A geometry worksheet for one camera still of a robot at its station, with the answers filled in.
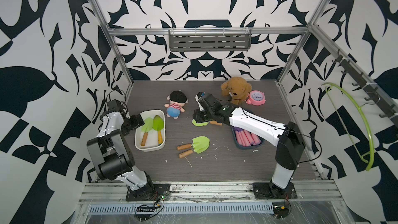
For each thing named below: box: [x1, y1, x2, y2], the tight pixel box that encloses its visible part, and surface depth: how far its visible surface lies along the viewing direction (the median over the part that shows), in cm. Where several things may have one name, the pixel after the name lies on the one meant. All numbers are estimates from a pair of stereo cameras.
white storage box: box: [152, 108, 166, 150], surface depth 95 cm
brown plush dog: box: [220, 76, 253, 106], surface depth 97 cm
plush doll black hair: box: [164, 90, 189, 120], surface depth 103 cm
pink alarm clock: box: [245, 90, 266, 106], surface depth 110 cm
